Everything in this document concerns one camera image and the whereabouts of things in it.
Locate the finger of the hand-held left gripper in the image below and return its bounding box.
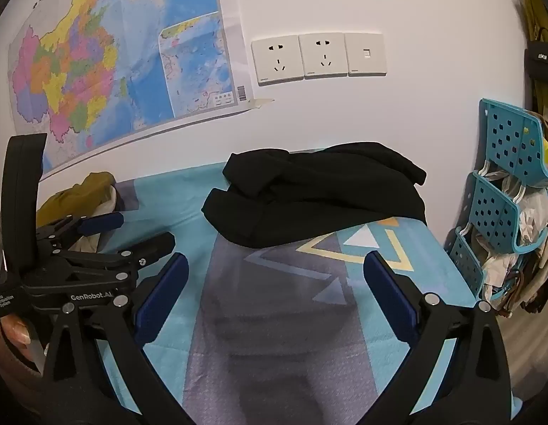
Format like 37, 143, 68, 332
57, 231, 176, 277
37, 211, 125, 249

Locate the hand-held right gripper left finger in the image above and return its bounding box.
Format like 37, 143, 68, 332
41, 252, 190, 425

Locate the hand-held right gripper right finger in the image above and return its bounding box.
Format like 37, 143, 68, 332
363, 250, 514, 425

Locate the black cardigan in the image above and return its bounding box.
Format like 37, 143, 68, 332
202, 142, 428, 247

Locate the person's left hand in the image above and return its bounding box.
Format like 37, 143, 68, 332
0, 318, 35, 351

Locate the folded cream garment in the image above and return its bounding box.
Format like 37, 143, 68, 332
74, 185, 120, 253

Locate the folded olive garment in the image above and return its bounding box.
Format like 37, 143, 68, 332
37, 172, 116, 226

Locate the printed teal grey bed sheet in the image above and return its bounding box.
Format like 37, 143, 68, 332
35, 161, 522, 425

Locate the blue plastic storage rack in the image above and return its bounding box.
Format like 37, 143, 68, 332
448, 98, 548, 302

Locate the beige cloth pile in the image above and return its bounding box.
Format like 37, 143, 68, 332
480, 230, 548, 319

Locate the white plastic bag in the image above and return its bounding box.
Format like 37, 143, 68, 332
517, 188, 548, 248

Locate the black bag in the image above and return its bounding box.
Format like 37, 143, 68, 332
524, 42, 548, 83

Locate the olive hanging garment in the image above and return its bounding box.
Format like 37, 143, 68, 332
522, 0, 548, 118

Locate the colourful wall map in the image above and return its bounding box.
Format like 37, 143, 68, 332
8, 0, 257, 182

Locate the white wall socket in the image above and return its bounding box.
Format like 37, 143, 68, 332
298, 33, 350, 79
251, 35, 305, 86

